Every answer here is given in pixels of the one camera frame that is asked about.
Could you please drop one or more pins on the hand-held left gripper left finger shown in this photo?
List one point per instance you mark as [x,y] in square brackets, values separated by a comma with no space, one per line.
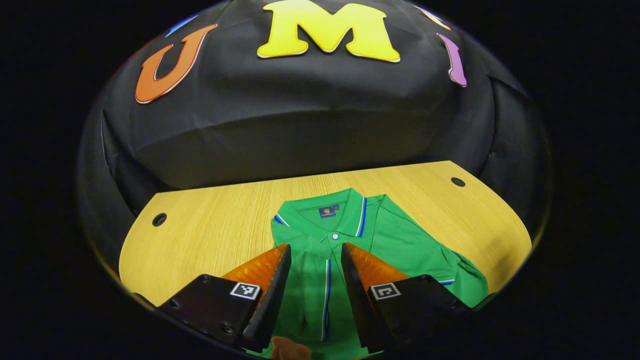
[272,300]

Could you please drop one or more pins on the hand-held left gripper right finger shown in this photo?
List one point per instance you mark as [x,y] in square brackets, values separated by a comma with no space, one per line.
[357,300]

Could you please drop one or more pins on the green T-shirt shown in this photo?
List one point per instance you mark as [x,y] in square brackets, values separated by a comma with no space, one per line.
[400,240]

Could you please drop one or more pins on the black backdrop cloth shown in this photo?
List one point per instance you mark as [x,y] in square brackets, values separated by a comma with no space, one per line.
[300,110]

